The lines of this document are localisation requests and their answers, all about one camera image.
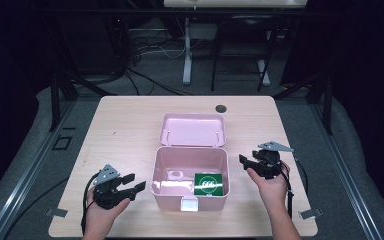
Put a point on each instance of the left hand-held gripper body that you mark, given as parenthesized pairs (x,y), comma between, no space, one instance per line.
(106,193)

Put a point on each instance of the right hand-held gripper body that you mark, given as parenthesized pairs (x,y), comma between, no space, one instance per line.
(269,164)

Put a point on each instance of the green card packet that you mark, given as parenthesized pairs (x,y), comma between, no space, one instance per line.
(208,184)

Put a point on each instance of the pink plastic storage box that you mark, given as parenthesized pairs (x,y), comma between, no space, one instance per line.
(190,156)

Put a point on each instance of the person's left hand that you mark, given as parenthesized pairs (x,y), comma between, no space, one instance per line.
(100,216)

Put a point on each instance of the person's right hand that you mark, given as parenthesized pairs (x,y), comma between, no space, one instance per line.
(273,190)

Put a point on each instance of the dark round table grommet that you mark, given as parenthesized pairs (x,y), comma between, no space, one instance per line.
(220,108)

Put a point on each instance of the white desk with legs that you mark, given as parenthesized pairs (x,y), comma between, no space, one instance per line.
(187,60)

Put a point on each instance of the black chair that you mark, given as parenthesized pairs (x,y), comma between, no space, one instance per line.
(246,30)

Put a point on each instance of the metal table bracket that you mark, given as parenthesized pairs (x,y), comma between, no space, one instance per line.
(56,212)
(310,213)

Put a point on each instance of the aluminium floor rail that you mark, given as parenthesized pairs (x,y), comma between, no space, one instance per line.
(346,180)
(23,176)

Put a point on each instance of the black metal frame stand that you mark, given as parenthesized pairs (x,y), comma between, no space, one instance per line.
(327,106)
(56,100)

